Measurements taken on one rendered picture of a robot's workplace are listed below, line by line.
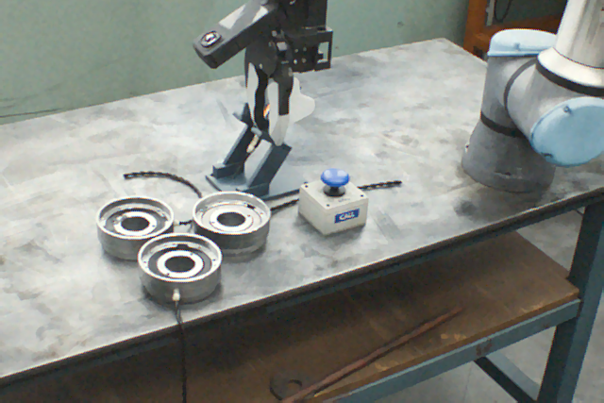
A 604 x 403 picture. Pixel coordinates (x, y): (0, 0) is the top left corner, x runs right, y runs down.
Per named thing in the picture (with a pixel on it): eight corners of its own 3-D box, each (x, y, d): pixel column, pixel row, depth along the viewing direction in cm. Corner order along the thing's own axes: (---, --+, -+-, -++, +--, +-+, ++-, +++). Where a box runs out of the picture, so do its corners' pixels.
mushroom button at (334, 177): (328, 213, 135) (331, 182, 132) (313, 199, 138) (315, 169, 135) (352, 207, 137) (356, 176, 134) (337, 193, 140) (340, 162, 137)
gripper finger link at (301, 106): (321, 143, 125) (319, 74, 121) (280, 153, 122) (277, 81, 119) (309, 137, 127) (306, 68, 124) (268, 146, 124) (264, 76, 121)
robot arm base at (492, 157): (511, 138, 163) (520, 85, 158) (572, 178, 153) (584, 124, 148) (443, 156, 156) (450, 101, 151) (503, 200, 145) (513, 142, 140)
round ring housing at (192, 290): (144, 257, 128) (142, 231, 126) (223, 260, 128) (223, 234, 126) (134, 305, 119) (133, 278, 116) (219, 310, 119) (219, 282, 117)
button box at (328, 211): (324, 237, 134) (327, 207, 132) (297, 212, 139) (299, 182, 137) (373, 223, 138) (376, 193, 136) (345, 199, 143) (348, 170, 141)
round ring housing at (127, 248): (107, 270, 125) (105, 243, 122) (91, 227, 133) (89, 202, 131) (183, 256, 128) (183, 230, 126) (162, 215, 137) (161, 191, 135)
